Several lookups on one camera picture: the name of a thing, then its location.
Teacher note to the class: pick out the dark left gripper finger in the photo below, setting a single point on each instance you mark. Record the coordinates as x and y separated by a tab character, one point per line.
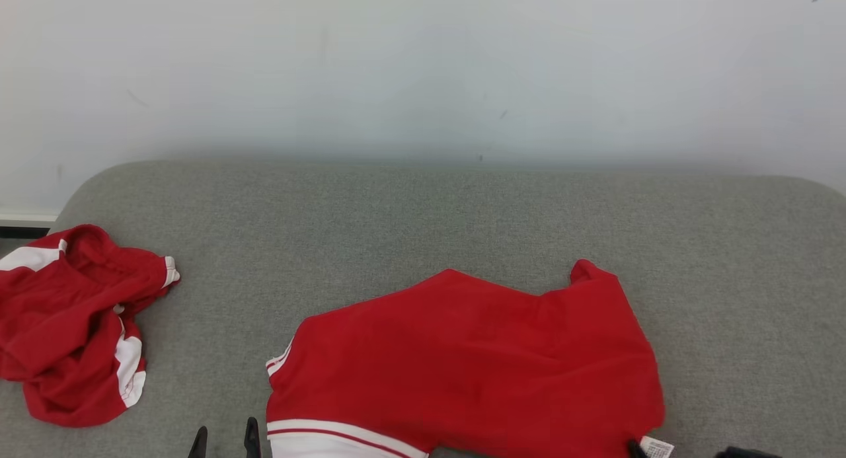
199	445
252	441

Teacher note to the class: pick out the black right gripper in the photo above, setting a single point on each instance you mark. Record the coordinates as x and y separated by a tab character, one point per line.
750	454

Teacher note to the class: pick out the red shorts with white stripes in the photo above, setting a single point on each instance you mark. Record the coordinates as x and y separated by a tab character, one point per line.
59	326

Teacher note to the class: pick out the red basketball jersey number 23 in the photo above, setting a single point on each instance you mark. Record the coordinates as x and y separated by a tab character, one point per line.
476	359

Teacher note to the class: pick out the white wall baseboard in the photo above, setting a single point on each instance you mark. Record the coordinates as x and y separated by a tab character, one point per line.
26	219

